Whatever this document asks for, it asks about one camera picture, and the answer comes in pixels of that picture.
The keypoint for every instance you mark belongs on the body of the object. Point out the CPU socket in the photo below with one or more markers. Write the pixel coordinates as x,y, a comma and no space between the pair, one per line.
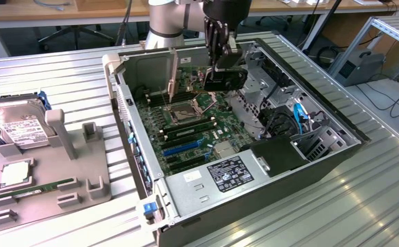
184,113

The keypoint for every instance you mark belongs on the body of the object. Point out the silver hard disk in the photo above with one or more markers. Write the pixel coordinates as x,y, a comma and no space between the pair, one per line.
17,123

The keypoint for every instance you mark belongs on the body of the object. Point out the black office chair base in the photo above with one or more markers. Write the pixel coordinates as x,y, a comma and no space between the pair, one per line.
76,33
268,20

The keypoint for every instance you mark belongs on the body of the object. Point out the grey power supply unit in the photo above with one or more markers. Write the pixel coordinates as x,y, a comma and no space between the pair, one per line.
192,195

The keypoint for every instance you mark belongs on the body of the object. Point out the hard drive in blue caddy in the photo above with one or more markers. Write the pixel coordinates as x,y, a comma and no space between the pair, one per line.
43,100

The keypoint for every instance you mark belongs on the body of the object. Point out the blue slot clip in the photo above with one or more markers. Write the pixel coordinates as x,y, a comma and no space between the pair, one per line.
129,137
145,173

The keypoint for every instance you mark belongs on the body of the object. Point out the grey parts rack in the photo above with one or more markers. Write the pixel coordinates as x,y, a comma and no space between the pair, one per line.
47,180

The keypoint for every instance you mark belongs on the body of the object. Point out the green motherboard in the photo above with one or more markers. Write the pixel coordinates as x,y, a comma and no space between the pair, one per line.
220,128

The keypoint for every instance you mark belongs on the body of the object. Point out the wooden desk white legs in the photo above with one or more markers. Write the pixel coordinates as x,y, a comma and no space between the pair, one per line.
288,9
30,13

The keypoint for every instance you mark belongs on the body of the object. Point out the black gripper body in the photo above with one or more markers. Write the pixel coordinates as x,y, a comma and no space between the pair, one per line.
226,10

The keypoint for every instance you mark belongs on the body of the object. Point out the black side panel latch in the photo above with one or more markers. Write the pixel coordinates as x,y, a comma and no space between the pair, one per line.
129,102

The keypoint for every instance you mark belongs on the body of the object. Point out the black air shroud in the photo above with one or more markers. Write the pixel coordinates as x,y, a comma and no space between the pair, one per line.
275,154

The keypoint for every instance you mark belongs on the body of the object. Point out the black expansion slot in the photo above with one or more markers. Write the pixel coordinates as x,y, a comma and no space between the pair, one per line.
178,142
188,166
185,159

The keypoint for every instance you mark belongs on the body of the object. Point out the silver drive cage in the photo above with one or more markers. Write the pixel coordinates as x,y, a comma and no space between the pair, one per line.
264,85

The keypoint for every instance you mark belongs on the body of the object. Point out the metal socket cover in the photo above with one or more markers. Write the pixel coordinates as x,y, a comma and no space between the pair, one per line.
204,101

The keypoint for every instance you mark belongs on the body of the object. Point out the black stand pole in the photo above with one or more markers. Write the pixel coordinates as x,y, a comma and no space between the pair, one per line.
323,25

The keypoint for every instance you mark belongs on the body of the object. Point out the silver disk bay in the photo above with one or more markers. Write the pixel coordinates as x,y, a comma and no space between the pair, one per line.
323,144

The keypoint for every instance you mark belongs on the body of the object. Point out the blue expansion slot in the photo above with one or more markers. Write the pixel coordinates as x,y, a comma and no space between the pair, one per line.
181,149

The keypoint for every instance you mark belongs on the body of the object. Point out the black RAM slot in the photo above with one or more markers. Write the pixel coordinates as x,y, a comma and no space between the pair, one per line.
156,95
157,102

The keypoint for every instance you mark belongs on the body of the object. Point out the aluminium profile frame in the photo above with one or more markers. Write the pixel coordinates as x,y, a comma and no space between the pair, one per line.
391,28

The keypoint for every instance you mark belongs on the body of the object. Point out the silver CPU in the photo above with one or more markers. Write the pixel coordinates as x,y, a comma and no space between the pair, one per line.
13,173

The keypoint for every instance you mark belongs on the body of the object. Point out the green RAM stick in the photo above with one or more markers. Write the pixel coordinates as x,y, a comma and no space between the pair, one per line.
30,190

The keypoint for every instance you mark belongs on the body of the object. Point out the silver chipset heatsink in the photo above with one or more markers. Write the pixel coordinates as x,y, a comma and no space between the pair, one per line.
224,149

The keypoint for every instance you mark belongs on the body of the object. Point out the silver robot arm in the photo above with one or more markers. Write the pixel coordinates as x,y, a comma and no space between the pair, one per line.
164,20

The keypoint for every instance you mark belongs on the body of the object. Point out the graphics card with metal bracket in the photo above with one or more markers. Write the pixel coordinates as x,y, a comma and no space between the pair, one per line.
226,81

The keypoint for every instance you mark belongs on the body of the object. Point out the open black PC case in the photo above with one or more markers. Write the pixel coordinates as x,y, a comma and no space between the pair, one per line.
288,198

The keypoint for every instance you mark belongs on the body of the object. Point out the thin locking lever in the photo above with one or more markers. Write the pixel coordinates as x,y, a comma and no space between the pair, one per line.
164,99

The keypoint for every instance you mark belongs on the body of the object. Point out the blue case latch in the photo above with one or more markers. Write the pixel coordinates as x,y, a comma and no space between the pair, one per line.
148,208

